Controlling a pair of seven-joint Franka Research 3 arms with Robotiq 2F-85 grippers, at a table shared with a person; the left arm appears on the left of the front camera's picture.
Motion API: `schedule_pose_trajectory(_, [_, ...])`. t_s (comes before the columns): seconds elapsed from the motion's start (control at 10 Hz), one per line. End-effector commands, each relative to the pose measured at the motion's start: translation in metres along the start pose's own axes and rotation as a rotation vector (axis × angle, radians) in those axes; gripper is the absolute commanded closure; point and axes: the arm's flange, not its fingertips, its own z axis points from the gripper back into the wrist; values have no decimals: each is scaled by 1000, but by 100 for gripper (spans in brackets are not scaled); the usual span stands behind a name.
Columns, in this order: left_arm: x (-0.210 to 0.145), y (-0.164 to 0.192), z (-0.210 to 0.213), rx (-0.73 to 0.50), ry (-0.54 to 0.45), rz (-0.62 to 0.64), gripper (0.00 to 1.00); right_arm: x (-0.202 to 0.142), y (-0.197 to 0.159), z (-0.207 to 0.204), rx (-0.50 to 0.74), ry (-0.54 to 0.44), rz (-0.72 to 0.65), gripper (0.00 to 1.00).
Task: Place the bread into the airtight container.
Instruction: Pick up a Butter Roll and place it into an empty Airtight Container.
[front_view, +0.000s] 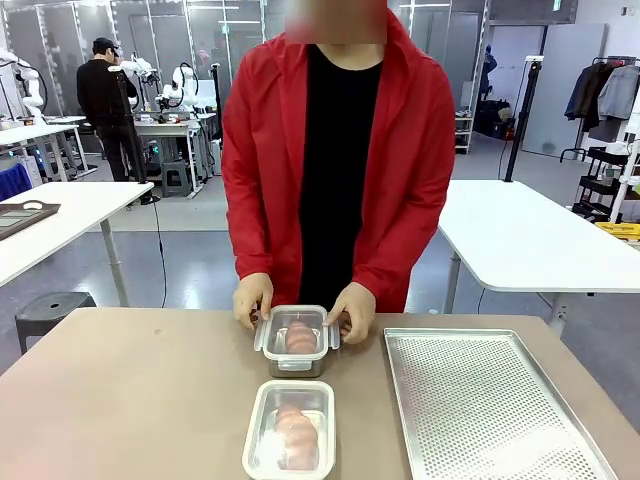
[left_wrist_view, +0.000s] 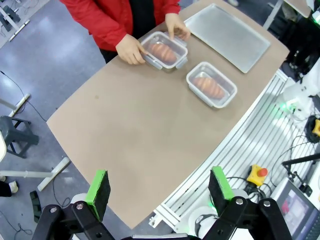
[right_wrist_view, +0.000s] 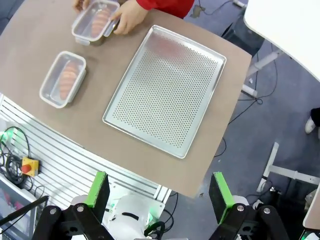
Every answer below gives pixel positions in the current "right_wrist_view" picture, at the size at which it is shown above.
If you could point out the white shoe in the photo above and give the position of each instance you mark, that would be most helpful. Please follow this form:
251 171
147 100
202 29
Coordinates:
310 125

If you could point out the golden brown croissant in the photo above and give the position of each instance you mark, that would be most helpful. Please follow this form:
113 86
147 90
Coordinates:
100 22
68 80

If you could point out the person's left hand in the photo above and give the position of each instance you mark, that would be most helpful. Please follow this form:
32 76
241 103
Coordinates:
131 17

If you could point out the white rounded table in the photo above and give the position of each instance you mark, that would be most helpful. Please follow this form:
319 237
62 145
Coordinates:
287 27

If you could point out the perforated metal baking tray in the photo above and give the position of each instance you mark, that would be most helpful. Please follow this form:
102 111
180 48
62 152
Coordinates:
165 92

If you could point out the clear plastic container lid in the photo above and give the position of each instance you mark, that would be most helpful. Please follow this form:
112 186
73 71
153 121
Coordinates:
83 25
75 56

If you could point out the yellow emergency stop box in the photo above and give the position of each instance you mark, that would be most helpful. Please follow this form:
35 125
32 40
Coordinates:
30 167

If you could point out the white table leg frame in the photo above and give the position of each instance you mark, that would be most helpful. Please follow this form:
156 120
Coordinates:
282 172

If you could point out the clear plastic storage box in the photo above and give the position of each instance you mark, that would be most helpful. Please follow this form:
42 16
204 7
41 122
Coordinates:
15 207

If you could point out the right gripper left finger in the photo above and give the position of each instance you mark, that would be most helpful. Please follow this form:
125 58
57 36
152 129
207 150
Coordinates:
97 195

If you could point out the person in red jacket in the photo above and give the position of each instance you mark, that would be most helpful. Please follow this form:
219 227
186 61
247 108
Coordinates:
170 6

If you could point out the thin black rod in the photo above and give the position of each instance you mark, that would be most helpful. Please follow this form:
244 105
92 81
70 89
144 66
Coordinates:
25 210

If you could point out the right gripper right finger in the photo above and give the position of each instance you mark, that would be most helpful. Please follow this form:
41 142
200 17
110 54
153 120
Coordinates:
221 197

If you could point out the white slatted aluminium frame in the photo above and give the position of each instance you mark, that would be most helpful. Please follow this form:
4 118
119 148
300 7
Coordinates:
70 160

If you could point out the person's right hand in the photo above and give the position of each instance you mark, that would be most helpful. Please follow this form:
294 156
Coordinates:
80 4

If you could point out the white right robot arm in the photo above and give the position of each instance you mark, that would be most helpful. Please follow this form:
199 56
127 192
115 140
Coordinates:
127 220

